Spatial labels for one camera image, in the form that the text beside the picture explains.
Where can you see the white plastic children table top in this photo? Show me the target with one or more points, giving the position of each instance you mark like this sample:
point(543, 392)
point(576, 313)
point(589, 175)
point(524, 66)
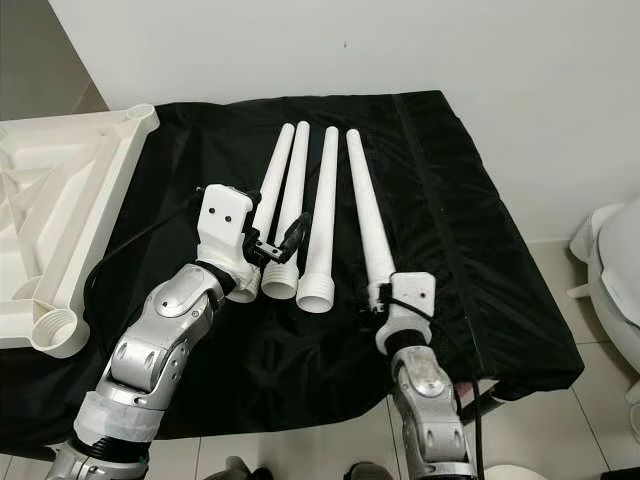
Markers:
point(50, 200)

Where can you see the dark robot right foot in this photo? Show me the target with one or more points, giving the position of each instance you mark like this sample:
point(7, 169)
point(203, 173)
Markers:
point(368, 472)

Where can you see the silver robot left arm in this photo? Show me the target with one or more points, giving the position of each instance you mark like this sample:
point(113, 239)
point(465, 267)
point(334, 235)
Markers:
point(150, 360)

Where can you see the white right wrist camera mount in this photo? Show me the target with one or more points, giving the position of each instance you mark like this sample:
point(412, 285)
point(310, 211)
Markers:
point(412, 288)

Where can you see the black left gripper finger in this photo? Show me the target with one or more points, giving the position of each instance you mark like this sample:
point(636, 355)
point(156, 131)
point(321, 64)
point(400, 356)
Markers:
point(294, 235)

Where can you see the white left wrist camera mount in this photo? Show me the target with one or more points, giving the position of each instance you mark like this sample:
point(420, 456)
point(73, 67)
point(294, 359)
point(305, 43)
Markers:
point(225, 215)

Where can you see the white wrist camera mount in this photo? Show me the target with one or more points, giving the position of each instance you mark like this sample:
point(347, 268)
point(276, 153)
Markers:
point(225, 215)
point(412, 288)

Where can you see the black cloth table cover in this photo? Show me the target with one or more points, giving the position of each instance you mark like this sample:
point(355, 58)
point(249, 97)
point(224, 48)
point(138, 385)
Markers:
point(490, 230)

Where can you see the white tapered plastic table leg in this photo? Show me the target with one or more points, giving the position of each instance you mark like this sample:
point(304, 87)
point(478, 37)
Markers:
point(292, 190)
point(275, 170)
point(322, 220)
point(368, 220)

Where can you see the grey robot left foot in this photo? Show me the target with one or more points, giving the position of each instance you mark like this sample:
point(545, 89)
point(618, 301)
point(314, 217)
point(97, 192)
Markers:
point(245, 470)

